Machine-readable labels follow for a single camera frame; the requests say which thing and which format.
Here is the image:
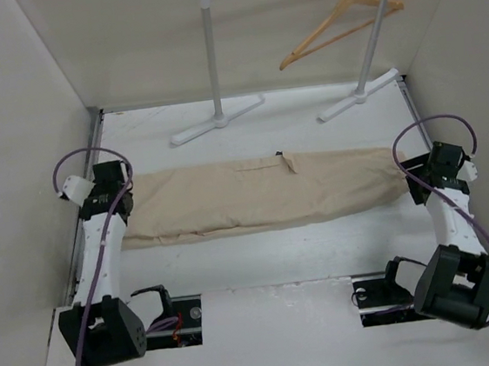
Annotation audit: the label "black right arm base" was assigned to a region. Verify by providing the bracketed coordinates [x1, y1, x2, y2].
[351, 276, 426, 328]

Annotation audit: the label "beige cargo trousers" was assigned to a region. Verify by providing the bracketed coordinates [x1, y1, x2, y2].
[123, 147, 408, 250]

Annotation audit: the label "white metal clothes rack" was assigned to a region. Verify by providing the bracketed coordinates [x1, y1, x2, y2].
[170, 0, 404, 146]

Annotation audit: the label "aluminium side rail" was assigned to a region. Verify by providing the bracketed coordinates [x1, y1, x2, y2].
[395, 72, 481, 266]
[59, 106, 104, 306]

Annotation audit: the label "wooden clothes hanger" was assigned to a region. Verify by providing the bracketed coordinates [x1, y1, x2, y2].
[271, 0, 411, 72]

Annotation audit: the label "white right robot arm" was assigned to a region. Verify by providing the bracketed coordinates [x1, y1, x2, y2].
[390, 142, 489, 330]

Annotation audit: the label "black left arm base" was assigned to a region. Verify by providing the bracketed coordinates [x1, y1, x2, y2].
[147, 296, 203, 351]

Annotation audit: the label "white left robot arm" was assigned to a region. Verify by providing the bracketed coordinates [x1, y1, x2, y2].
[58, 161, 178, 366]

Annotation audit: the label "left aluminium side rail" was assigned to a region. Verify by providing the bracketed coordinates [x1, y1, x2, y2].
[59, 106, 104, 306]

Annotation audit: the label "right aluminium side rail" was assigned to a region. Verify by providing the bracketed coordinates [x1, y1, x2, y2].
[395, 72, 481, 266]

